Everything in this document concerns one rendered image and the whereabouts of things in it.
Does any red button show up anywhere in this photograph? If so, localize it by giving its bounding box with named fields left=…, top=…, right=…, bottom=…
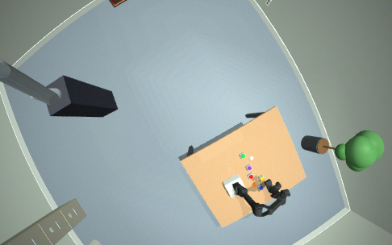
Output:
left=247, top=172, right=254, bottom=179

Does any purple button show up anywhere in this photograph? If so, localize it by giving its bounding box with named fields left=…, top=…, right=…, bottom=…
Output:
left=245, top=164, right=252, bottom=171

